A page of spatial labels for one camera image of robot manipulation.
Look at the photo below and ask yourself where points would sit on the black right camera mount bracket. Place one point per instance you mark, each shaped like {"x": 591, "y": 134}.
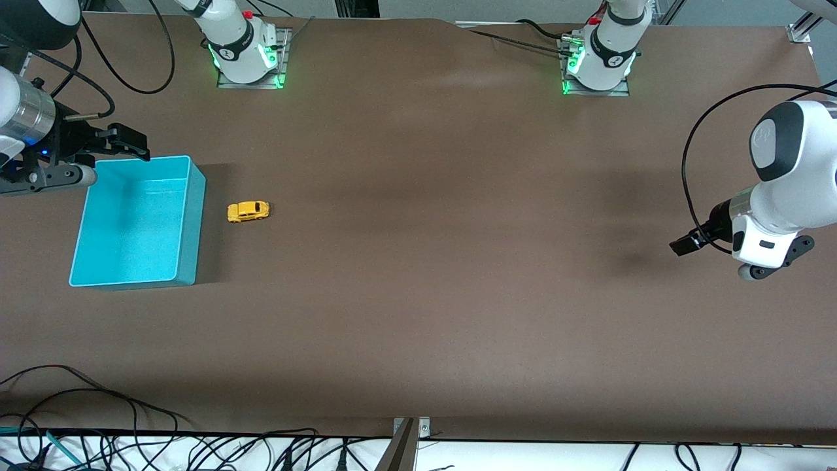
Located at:
{"x": 36, "y": 179}

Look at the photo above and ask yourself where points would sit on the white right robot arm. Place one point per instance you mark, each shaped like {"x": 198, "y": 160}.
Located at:
{"x": 235, "y": 39}

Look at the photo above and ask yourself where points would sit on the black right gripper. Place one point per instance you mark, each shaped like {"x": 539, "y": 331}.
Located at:
{"x": 72, "y": 139}

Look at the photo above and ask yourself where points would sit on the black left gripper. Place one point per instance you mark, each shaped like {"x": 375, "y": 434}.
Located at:
{"x": 717, "y": 221}

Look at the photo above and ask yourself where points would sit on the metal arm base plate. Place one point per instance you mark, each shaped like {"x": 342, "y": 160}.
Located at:
{"x": 225, "y": 82}
{"x": 621, "y": 91}

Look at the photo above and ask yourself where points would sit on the aluminium frame post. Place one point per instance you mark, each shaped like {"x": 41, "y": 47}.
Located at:
{"x": 667, "y": 10}

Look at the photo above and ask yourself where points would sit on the yellow beetle toy car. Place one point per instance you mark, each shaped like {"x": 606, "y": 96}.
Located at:
{"x": 248, "y": 210}

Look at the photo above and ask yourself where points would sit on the aluminium profile rail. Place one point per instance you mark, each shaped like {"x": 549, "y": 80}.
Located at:
{"x": 799, "y": 33}

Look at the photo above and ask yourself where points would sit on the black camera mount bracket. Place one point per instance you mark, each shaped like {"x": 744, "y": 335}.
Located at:
{"x": 36, "y": 179}
{"x": 788, "y": 252}

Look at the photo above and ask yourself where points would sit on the grey angled metal bar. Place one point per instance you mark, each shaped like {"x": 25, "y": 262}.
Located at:
{"x": 399, "y": 451}

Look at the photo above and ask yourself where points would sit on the black left camera mount bracket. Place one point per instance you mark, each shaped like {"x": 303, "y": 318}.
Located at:
{"x": 788, "y": 252}

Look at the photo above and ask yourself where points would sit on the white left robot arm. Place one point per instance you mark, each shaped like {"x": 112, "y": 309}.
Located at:
{"x": 794, "y": 190}

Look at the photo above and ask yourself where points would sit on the teal plastic bin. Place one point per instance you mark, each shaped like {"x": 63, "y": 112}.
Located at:
{"x": 131, "y": 222}

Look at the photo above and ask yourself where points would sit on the black power plug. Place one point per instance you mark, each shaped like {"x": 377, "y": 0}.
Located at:
{"x": 286, "y": 461}
{"x": 342, "y": 461}

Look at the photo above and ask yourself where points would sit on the silver table bracket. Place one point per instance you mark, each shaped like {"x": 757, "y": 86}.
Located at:
{"x": 424, "y": 426}

